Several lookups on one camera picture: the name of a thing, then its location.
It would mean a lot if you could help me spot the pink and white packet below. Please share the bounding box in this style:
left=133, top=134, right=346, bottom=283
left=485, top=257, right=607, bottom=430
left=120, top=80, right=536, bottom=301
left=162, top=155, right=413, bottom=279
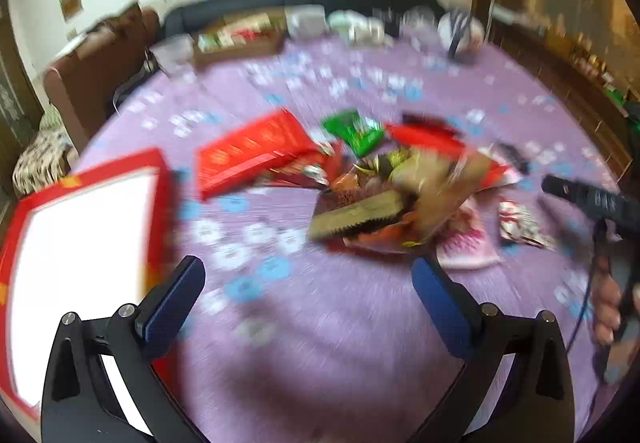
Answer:
left=434, top=202, right=503, bottom=270

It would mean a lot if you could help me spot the person's right hand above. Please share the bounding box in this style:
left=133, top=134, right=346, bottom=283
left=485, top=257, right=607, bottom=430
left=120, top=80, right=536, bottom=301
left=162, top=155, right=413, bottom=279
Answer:
left=592, top=254, right=625, bottom=345

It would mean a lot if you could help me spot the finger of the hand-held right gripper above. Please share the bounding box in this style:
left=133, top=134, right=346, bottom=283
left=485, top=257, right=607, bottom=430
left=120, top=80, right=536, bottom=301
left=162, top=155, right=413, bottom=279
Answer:
left=541, top=174, right=593, bottom=210

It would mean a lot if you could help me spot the green snack packet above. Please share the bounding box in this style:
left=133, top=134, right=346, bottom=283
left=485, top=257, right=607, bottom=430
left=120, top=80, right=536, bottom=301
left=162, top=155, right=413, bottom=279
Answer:
left=321, top=109, right=386, bottom=158

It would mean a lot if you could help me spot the pile of mixed snack packets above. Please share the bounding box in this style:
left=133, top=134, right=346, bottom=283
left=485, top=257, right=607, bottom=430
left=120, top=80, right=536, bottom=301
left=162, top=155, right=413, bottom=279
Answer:
left=307, top=123, right=518, bottom=256

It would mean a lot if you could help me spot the wooden display cabinet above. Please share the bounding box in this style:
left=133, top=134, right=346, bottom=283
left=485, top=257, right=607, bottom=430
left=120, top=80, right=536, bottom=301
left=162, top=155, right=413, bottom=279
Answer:
left=472, top=0, right=640, bottom=171

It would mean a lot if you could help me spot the clear plastic cup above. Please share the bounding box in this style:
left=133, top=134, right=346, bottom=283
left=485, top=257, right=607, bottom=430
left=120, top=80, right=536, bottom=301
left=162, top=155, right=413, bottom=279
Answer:
left=149, top=34, right=197, bottom=75

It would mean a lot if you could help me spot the dark wooden door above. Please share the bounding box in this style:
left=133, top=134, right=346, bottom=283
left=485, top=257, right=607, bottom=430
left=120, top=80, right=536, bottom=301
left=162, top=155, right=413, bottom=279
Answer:
left=0, top=0, right=47, bottom=141

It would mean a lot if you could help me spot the brown cardboard box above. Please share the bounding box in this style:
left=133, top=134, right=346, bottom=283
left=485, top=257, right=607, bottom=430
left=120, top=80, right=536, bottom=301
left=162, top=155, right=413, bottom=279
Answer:
left=192, top=12, right=287, bottom=67

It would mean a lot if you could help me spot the white round object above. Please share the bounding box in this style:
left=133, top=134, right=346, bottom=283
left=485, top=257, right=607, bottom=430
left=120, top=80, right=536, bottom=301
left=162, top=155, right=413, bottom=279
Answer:
left=437, top=8, right=486, bottom=52

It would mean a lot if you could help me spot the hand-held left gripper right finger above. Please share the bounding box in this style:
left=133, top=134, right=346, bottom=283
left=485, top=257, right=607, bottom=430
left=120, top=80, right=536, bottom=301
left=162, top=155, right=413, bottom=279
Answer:
left=407, top=257, right=576, bottom=443

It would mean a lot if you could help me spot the purple floral tablecloth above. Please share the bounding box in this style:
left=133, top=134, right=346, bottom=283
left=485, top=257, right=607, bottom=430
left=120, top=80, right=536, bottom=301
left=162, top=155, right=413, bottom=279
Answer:
left=75, top=30, right=626, bottom=443

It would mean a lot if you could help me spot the black leather sofa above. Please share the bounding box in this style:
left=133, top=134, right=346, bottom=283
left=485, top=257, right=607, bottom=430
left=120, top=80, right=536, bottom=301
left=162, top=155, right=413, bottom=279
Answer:
left=161, top=0, right=442, bottom=41

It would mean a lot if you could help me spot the white crumpled cloth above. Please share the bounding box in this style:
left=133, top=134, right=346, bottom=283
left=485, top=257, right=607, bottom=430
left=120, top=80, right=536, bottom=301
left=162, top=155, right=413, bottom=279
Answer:
left=327, top=9, right=397, bottom=47

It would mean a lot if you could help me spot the clear glass bowl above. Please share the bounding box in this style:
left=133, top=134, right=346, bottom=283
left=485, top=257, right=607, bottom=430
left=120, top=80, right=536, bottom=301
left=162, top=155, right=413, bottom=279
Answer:
left=401, top=4, right=442, bottom=33

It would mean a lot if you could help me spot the large red packet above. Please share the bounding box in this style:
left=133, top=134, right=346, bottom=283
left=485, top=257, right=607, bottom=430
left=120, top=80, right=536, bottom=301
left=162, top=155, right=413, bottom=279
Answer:
left=196, top=110, right=323, bottom=202

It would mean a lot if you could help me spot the patterned cushion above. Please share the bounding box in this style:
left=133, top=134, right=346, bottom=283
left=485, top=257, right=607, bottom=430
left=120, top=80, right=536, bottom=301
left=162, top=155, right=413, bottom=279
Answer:
left=12, top=107, right=81, bottom=197

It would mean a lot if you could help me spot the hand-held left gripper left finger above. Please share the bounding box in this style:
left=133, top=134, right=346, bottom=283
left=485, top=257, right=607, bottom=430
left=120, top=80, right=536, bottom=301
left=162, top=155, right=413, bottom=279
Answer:
left=42, top=255, right=211, bottom=443

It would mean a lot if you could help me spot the white mug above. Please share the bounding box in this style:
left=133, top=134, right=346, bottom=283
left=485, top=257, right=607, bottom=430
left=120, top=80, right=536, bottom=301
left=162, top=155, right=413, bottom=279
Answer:
left=285, top=4, right=329, bottom=40

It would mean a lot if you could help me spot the red gift box white inside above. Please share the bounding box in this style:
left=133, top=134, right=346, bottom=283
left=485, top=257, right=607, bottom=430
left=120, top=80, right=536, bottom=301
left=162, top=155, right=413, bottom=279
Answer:
left=0, top=148, right=177, bottom=424

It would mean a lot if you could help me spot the brown armchair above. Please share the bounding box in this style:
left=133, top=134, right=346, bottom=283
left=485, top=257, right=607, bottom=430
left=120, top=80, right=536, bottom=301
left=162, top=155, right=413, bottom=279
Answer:
left=42, top=2, right=164, bottom=150

